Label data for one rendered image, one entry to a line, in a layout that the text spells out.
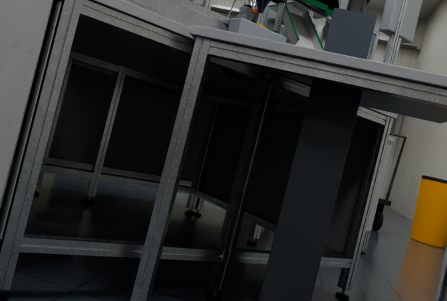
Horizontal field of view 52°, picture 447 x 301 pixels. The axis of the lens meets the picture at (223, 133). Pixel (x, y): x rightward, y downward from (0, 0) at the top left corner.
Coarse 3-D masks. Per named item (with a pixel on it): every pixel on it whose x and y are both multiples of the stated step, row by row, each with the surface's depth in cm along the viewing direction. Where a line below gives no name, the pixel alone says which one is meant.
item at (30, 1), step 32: (0, 0) 110; (32, 0) 114; (0, 32) 111; (32, 32) 115; (0, 64) 112; (32, 64) 116; (0, 96) 113; (0, 128) 114; (0, 160) 115; (0, 192) 116
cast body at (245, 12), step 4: (240, 8) 181; (244, 8) 179; (248, 8) 179; (240, 12) 181; (244, 12) 179; (248, 12) 179; (240, 16) 180; (244, 16) 178; (248, 16) 178; (252, 16) 179; (248, 20) 178
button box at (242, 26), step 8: (232, 24) 153; (240, 24) 150; (248, 24) 151; (256, 24) 153; (232, 32) 152; (240, 32) 150; (248, 32) 152; (256, 32) 154; (264, 32) 156; (272, 32) 158; (272, 40) 158; (280, 40) 160
